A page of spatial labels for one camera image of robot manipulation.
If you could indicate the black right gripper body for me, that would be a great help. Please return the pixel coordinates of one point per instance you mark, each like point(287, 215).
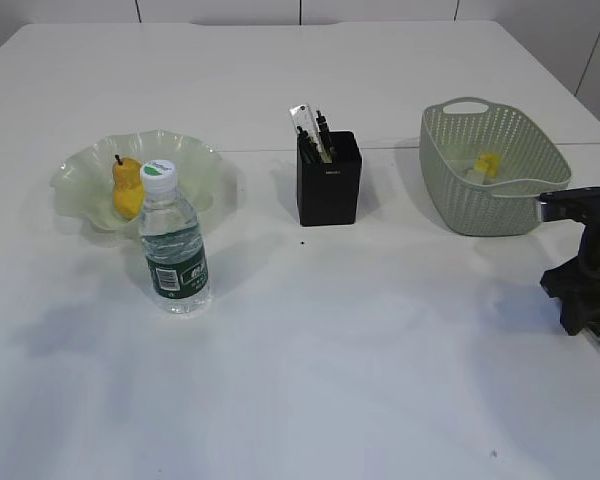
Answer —
point(569, 280)

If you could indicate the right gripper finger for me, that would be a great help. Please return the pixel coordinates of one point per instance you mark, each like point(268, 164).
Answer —
point(578, 313)

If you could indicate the yellow waste paper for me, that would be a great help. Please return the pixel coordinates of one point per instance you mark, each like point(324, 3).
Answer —
point(485, 169)

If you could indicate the clear plastic ruler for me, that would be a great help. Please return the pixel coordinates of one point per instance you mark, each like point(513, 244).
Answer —
point(302, 116)

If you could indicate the clear plastic water bottle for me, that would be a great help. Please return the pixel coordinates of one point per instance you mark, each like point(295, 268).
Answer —
point(172, 241)

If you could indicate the yellow pear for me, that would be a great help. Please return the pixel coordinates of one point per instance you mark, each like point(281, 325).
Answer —
point(128, 191)

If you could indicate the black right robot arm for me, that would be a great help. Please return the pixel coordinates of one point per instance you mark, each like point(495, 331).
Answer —
point(589, 249)

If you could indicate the green perforated plastic basket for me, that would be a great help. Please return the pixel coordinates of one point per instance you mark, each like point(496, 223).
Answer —
point(454, 133)

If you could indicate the black square pen holder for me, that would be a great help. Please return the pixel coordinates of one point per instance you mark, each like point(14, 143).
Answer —
point(327, 193)

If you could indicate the green wavy glass plate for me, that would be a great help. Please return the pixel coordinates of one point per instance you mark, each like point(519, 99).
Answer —
point(84, 184)

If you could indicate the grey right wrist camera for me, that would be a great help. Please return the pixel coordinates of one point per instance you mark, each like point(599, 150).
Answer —
point(580, 205)

